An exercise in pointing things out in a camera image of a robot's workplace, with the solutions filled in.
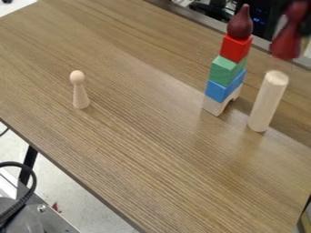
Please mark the black computer case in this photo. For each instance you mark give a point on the black computer case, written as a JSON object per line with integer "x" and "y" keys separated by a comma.
{"x": 264, "y": 18}

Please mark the natural wooden cylinder block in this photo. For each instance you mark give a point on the natural wooden cylinder block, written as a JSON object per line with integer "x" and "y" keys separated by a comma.
{"x": 267, "y": 100}

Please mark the green block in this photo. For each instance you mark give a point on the green block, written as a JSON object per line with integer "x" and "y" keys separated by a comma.
{"x": 222, "y": 71}

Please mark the natural wooden peg figure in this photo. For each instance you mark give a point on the natural wooden peg figure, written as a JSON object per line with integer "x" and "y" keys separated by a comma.
{"x": 79, "y": 94}

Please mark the white arch block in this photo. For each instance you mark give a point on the white arch block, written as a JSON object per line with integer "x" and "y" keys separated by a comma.
{"x": 212, "y": 106}

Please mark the blue block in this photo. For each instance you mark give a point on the blue block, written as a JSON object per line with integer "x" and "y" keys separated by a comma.
{"x": 216, "y": 89}

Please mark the grey machine base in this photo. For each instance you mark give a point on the grey machine base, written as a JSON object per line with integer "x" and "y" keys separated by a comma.
{"x": 24, "y": 222}

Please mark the dark red teardrop block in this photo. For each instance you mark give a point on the dark red teardrop block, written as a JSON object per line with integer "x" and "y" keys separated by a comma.
{"x": 241, "y": 25}

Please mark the black table leg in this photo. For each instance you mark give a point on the black table leg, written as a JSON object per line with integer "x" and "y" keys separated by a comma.
{"x": 29, "y": 164}

